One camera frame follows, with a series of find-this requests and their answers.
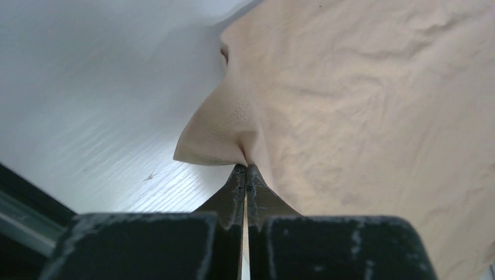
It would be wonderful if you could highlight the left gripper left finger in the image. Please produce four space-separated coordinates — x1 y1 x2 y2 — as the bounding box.
40 164 246 279

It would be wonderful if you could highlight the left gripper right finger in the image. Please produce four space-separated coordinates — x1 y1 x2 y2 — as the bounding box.
246 165 437 279

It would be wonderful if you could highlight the beige t shirt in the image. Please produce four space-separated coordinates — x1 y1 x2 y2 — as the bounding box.
173 1 494 279

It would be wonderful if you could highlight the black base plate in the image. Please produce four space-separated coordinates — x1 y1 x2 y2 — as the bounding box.
1 166 75 279

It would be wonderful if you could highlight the aluminium frame rail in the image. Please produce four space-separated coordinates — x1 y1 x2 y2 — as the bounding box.
1 191 64 257

